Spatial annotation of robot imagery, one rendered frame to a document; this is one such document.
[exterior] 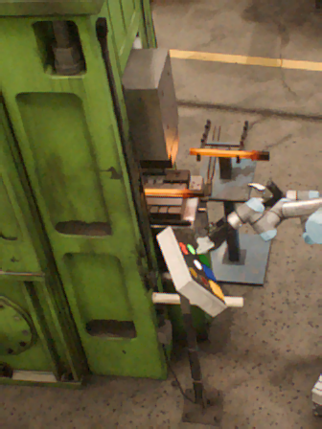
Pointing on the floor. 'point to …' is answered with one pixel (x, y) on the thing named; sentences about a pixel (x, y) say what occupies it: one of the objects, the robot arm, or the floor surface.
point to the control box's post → (193, 347)
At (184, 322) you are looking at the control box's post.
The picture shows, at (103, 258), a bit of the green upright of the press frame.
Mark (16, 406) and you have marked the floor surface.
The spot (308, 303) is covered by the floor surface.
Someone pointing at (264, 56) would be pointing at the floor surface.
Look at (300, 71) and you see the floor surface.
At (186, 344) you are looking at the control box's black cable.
